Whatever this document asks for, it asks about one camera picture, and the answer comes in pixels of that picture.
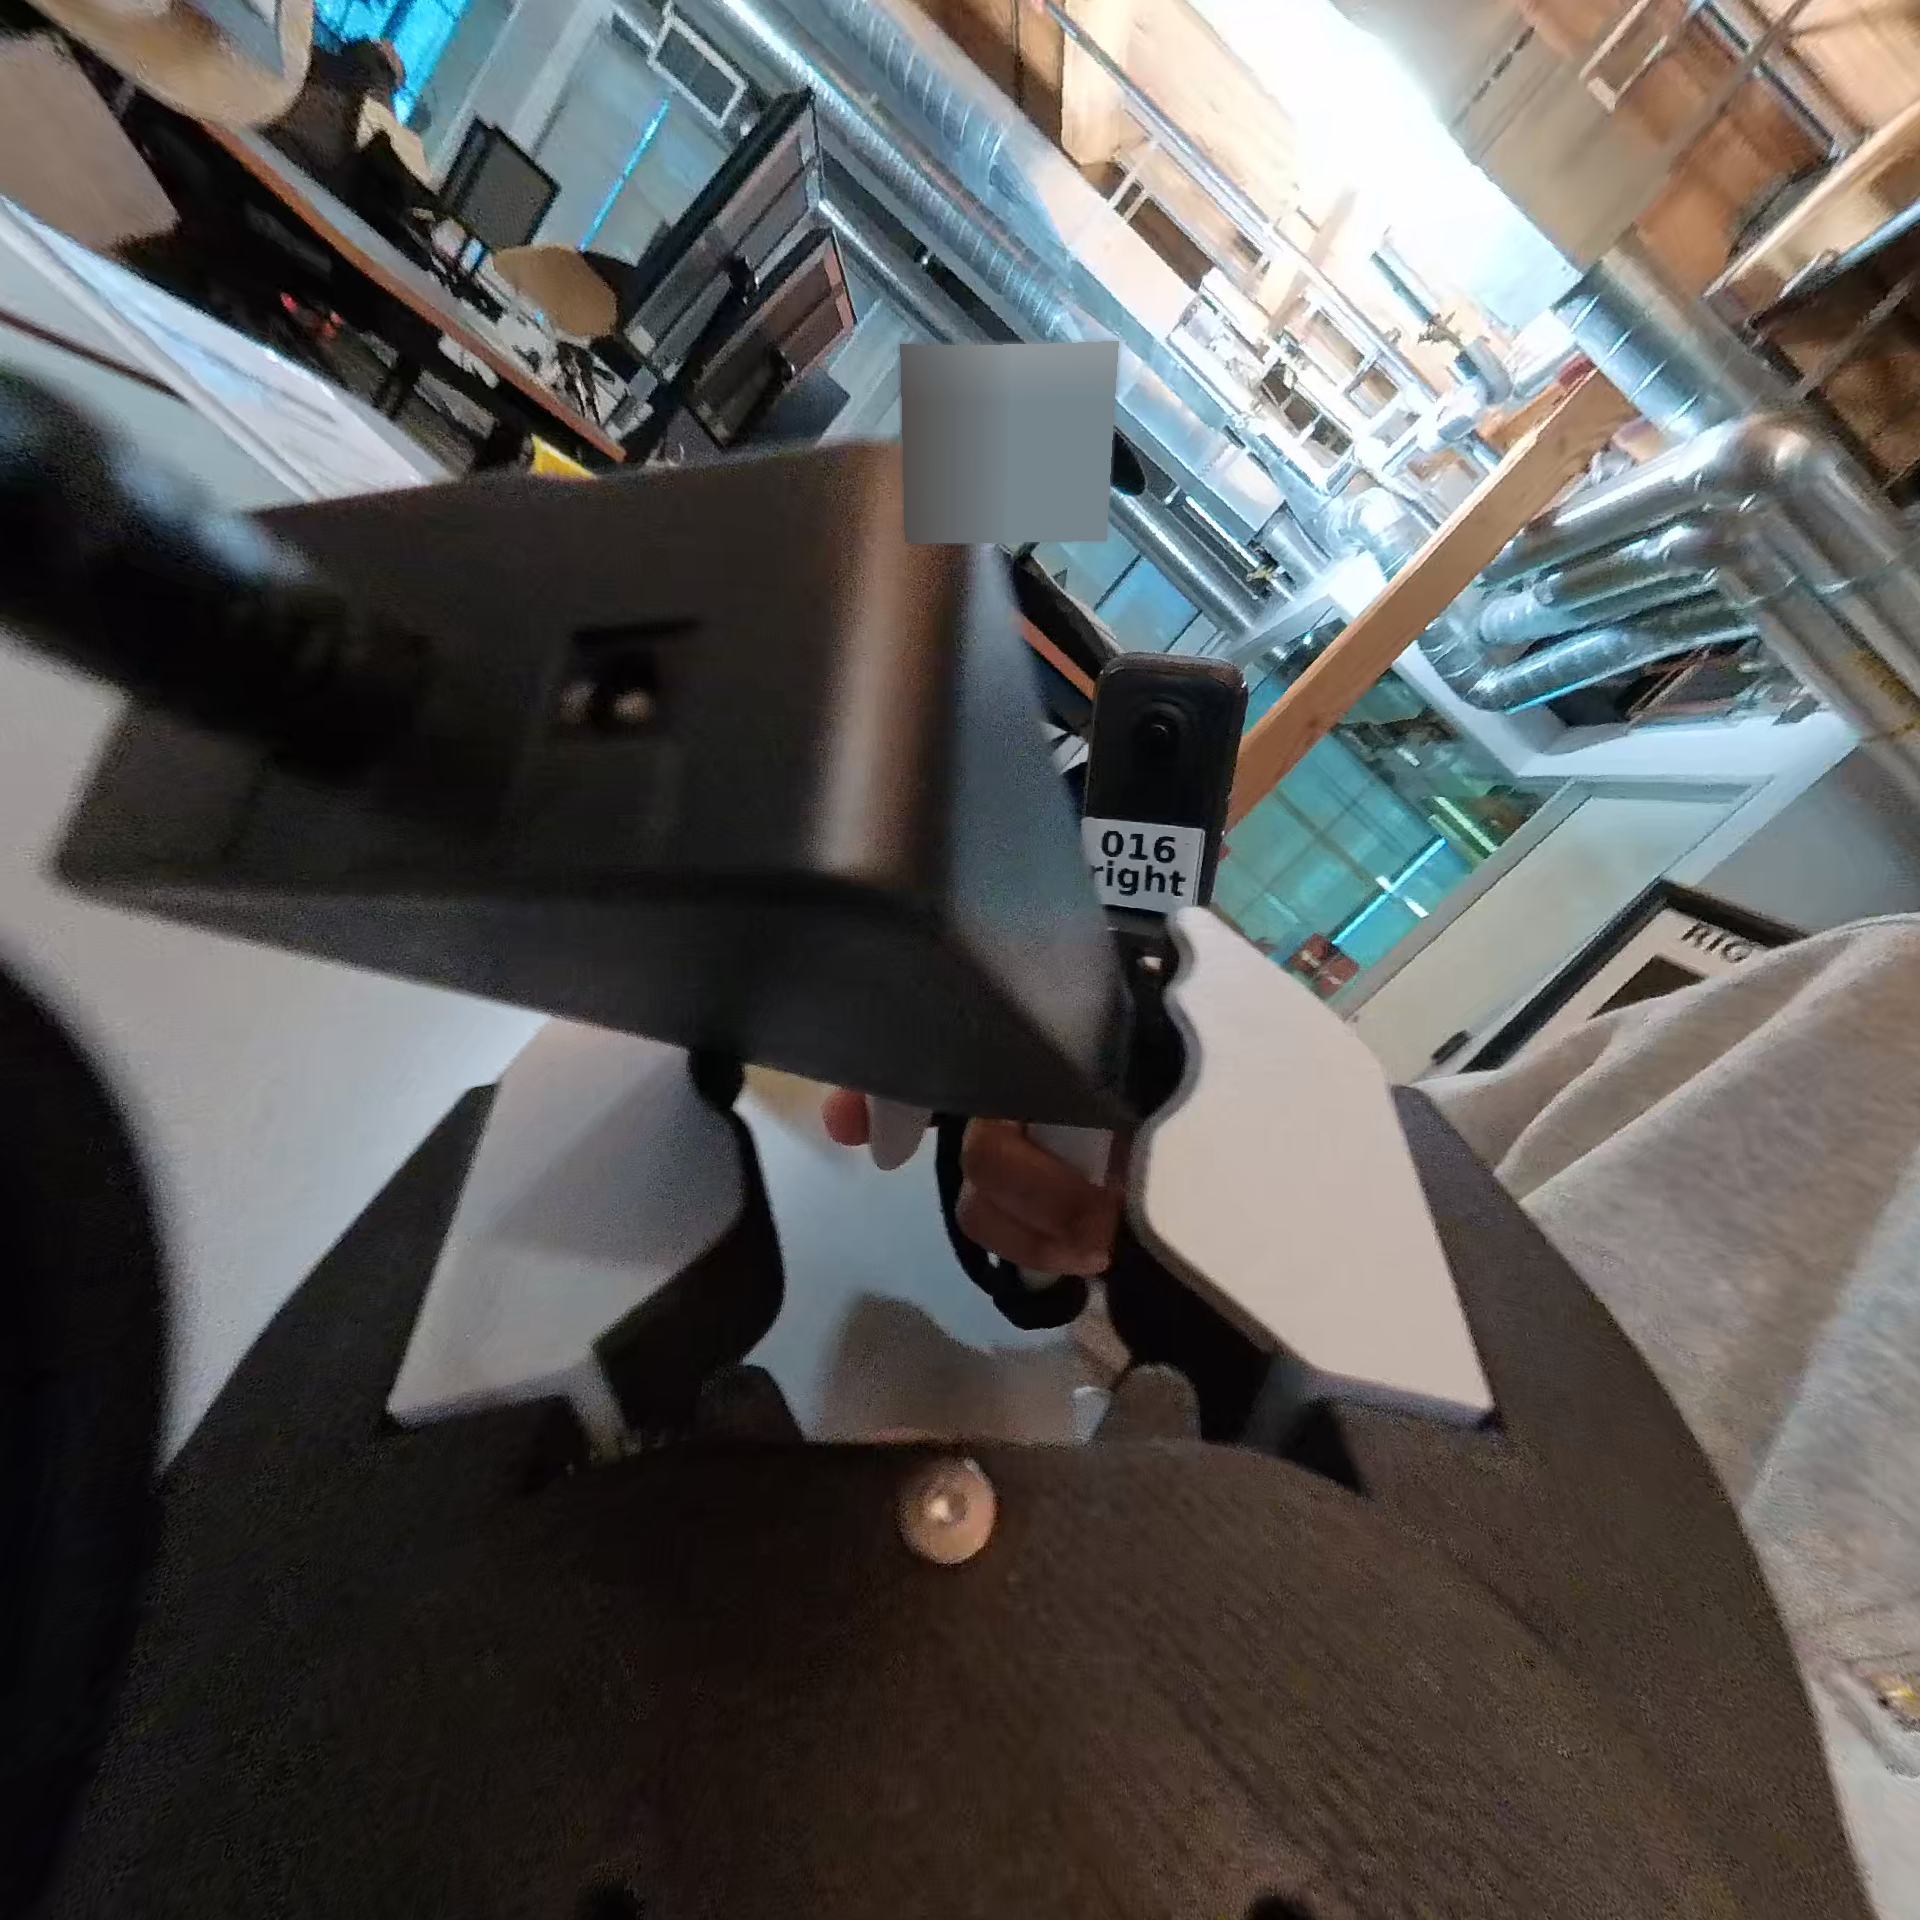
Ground black monitor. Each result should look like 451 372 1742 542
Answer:
442 121 561 252

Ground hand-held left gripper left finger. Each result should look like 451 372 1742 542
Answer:
384 1035 785 1450

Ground wooden ceiling beam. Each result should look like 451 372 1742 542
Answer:
1231 365 1637 821

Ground silver ventilation duct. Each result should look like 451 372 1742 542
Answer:
1425 247 1920 721

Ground printed sheets in clear sleeve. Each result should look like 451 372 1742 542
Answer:
92 254 468 503

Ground black usb hub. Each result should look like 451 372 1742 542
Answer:
52 437 1144 1132

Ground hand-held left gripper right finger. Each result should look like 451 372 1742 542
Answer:
1107 911 1503 1450

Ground person's right hand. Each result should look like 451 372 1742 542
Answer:
823 1089 1125 1282

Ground grey desk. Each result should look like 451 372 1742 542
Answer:
0 204 1127 1464

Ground grey sweatshirt sleeve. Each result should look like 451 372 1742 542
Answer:
1417 913 1920 1920

